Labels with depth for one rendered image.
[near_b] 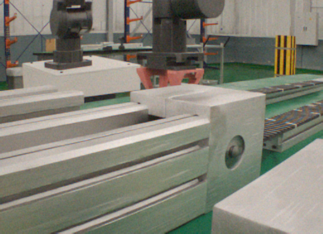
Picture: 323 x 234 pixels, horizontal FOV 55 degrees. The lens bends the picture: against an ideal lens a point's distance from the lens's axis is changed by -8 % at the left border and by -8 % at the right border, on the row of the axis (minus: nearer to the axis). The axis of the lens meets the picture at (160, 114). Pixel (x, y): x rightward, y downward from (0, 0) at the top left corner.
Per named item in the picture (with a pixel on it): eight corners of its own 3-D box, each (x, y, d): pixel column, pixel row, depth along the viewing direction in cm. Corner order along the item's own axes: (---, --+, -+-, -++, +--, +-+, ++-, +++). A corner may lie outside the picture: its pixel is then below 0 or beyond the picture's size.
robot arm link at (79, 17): (75, 41, 95) (58, 43, 92) (75, 7, 92) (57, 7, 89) (88, 44, 88) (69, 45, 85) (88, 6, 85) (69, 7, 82)
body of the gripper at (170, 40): (178, 65, 50) (178, 16, 48) (134, 62, 57) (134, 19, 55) (205, 64, 54) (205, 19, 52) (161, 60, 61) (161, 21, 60)
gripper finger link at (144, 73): (164, 116, 53) (164, 57, 51) (135, 110, 58) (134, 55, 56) (192, 110, 58) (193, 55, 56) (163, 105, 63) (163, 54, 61)
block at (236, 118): (175, 156, 43) (176, 81, 41) (258, 183, 34) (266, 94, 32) (118, 174, 37) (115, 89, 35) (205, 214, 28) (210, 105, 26)
